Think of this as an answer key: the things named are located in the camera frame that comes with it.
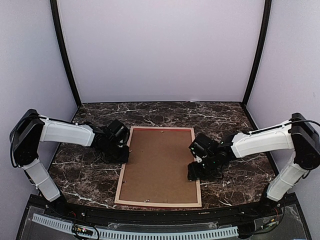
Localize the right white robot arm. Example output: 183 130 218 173
187 112 320 217

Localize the brown cardboard backing board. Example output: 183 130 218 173
117 128 201 202

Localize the white slotted cable duct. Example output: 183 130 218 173
32 213 239 240

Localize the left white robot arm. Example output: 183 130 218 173
9 108 131 218

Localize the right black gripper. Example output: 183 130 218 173
187 154 220 181

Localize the right black corner post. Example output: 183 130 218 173
241 0 272 108

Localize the black front rail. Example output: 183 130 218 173
42 194 276 227

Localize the left black corner post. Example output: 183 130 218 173
49 0 82 108

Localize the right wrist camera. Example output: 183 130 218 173
188 133 219 163

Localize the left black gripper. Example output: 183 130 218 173
103 140 130 164

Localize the black corner post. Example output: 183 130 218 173
241 0 272 108
49 0 82 108

